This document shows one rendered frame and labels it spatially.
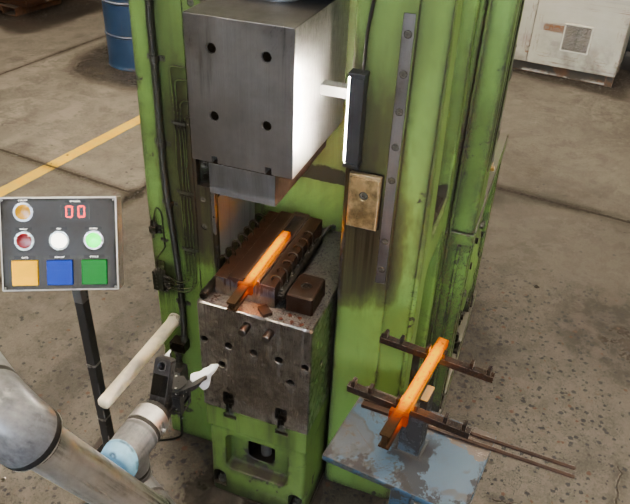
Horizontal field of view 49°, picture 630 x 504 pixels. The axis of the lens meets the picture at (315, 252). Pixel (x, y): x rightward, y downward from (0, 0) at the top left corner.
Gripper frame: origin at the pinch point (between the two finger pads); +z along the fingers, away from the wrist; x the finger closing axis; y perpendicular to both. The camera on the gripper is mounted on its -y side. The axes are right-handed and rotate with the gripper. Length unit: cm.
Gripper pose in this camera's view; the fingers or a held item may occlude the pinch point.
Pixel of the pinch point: (193, 355)
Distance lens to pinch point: 184.6
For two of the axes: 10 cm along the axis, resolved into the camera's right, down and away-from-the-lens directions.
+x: 9.4, 2.2, -2.7
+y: -0.4, 8.3, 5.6
